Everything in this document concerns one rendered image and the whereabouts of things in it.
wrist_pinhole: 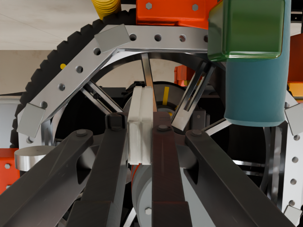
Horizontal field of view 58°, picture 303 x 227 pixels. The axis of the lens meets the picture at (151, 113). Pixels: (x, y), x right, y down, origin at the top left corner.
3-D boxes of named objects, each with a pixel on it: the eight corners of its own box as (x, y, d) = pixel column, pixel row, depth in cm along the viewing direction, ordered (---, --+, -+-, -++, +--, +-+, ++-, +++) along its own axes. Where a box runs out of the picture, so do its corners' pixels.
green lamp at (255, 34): (207, 7, 20) (205, 61, 21) (226, -10, 17) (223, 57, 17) (258, 9, 21) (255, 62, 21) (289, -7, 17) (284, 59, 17)
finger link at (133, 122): (140, 165, 17) (128, 165, 17) (143, 119, 23) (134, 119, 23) (140, 120, 16) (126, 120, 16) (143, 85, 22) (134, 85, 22)
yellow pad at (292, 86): (269, 82, 110) (268, 94, 111) (289, 82, 97) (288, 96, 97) (302, 82, 112) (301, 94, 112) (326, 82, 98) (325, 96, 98)
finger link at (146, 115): (140, 120, 16) (153, 120, 16) (143, 85, 22) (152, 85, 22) (140, 165, 17) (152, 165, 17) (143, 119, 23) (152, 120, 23)
